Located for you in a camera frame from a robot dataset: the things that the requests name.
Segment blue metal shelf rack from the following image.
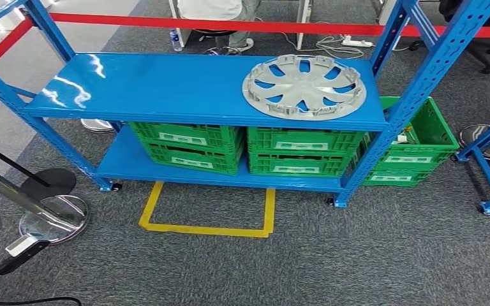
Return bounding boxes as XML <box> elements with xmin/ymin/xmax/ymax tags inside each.
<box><xmin>0</xmin><ymin>0</ymin><xmax>490</xmax><ymax>208</ymax></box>

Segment yellow floor tape outline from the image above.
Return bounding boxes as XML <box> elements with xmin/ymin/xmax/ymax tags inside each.
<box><xmin>138</xmin><ymin>181</ymin><xmax>276</xmax><ymax>238</ymax></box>

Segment plastic water bottle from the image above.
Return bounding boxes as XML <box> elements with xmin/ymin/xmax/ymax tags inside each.
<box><xmin>169</xmin><ymin>28</ymin><xmax>183</xmax><ymax>52</ymax></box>

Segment black stool with chrome base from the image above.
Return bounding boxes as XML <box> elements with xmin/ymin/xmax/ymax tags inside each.
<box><xmin>194</xmin><ymin>28</ymin><xmax>242</xmax><ymax>57</ymax></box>

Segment seated person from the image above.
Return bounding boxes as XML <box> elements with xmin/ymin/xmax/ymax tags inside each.
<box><xmin>176</xmin><ymin>0</ymin><xmax>262</xmax><ymax>54</ymax></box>

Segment long red barrier belt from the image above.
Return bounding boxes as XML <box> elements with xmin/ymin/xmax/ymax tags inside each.
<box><xmin>48</xmin><ymin>11</ymin><xmax>490</xmax><ymax>39</ymax></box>

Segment grey plastic wheel hubcap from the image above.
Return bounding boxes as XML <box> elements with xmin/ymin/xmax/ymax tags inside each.
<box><xmin>242</xmin><ymin>55</ymin><xmax>367</xmax><ymax>121</ymax></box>

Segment white office desk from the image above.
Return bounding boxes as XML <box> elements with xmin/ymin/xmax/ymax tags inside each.
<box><xmin>371</xmin><ymin>0</ymin><xmax>405</xmax><ymax>26</ymax></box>
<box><xmin>168</xmin><ymin>0</ymin><xmax>313</xmax><ymax>50</ymax></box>

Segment white power strip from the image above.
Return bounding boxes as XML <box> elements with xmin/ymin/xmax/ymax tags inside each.
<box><xmin>341</xmin><ymin>37</ymin><xmax>375</xmax><ymax>48</ymax></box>

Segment open green plastic crate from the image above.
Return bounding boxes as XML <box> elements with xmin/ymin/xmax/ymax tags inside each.
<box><xmin>357</xmin><ymin>96</ymin><xmax>461</xmax><ymax>173</ymax></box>

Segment black office chair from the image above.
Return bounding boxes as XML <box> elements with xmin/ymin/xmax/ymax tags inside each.
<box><xmin>410</xmin><ymin>0</ymin><xmax>490</xmax><ymax>75</ymax></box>

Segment black stanchion post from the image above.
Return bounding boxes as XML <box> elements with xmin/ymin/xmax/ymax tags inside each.
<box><xmin>0</xmin><ymin>136</ymin><xmax>78</xmax><ymax>200</ymax></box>

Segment tangled white cable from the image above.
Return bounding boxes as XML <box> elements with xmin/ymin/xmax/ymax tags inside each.
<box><xmin>255</xmin><ymin>17</ymin><xmax>411</xmax><ymax>60</ymax></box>

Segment white chargers with cables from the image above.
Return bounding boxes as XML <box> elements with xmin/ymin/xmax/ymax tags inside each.
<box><xmin>390</xmin><ymin>122</ymin><xmax>413</xmax><ymax>145</ymax></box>

